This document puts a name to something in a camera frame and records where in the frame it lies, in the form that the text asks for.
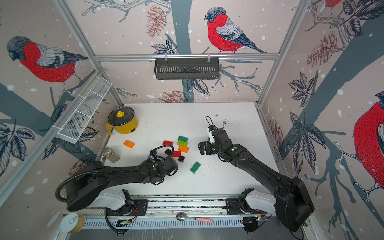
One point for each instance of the red lego brick centre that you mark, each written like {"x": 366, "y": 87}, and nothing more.
{"x": 176, "y": 154}

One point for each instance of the yellow pot with black lid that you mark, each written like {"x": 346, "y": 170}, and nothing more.
{"x": 123, "y": 120}

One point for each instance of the red lego brick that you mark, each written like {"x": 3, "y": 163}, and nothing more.
{"x": 176, "y": 154}
{"x": 167, "y": 143}

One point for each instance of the black hanging wire basket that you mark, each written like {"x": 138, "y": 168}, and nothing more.
{"x": 187, "y": 69}

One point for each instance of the small glass spice jar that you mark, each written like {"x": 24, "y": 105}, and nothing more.
{"x": 110, "y": 155}

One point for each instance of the red lego brick upper left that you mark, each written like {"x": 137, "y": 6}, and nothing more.
{"x": 167, "y": 143}

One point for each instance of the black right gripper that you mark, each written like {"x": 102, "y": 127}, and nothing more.
{"x": 208, "y": 150}

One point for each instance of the lime green lego brick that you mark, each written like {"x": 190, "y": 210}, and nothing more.
{"x": 182, "y": 143}

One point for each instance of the spoon with pink handle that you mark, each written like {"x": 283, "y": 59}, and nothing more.
{"x": 183, "y": 217}

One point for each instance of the orange lego brick far left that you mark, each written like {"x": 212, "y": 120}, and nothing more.
{"x": 129, "y": 144}

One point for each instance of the white wire mesh shelf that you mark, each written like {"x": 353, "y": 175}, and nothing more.
{"x": 89, "y": 101}

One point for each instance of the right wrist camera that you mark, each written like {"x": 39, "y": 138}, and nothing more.
{"x": 210, "y": 130}

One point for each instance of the black small lego brick right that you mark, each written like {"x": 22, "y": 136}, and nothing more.
{"x": 181, "y": 159}

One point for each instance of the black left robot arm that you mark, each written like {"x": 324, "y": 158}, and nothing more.
{"x": 82, "y": 189}

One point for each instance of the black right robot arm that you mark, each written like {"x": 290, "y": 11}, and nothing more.
{"x": 293, "y": 203}

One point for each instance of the orange lego brick in stack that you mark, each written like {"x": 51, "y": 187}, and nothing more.
{"x": 184, "y": 149}

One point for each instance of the green lego brick lower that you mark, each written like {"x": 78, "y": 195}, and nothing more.
{"x": 195, "y": 167}

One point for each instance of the dark green lego brick top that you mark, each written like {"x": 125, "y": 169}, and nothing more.
{"x": 183, "y": 139}

